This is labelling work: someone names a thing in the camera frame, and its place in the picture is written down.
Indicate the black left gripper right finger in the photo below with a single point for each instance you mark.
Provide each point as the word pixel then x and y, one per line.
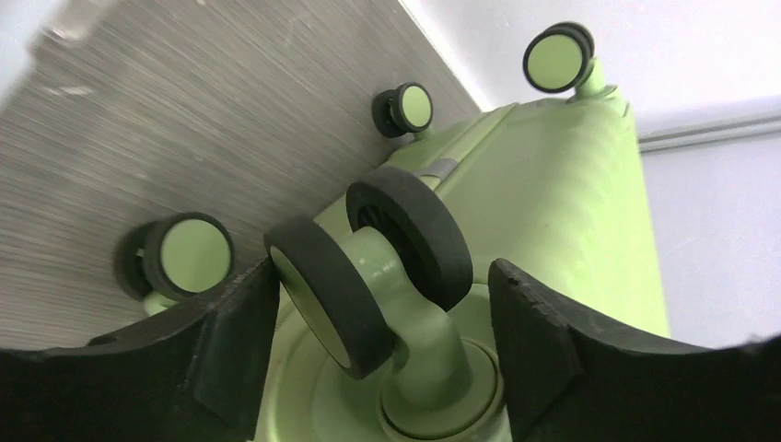
pixel 574 374

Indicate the green hard-shell suitcase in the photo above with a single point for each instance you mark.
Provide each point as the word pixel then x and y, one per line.
pixel 384 298

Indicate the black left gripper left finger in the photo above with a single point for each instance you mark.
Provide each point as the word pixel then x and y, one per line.
pixel 194 372

